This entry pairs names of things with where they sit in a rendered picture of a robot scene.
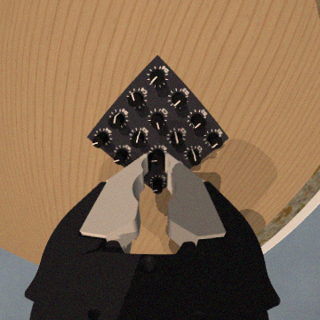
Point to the black knob box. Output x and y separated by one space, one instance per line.
131 133

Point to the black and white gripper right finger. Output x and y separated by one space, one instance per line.
199 213

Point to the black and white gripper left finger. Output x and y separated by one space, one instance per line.
111 211

